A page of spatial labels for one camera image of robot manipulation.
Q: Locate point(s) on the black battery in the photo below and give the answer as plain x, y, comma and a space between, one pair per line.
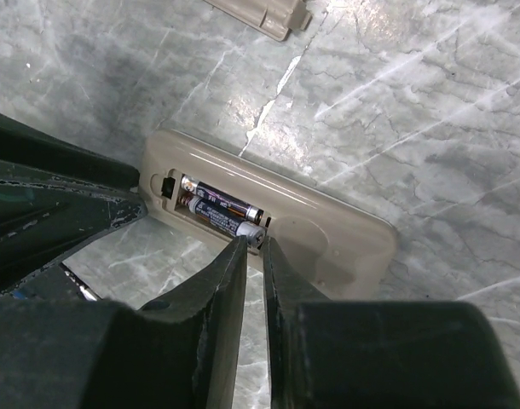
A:
237, 206
224, 220

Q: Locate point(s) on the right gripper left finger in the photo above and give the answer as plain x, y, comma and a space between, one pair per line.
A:
179, 350

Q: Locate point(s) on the white remote with blue button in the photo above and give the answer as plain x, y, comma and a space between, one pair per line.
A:
340, 249

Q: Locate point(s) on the beige battery cover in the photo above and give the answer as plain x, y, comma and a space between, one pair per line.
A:
273, 18

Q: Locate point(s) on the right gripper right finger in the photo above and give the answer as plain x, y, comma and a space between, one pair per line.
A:
394, 354

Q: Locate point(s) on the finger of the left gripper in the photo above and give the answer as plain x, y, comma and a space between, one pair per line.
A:
47, 216
22, 144

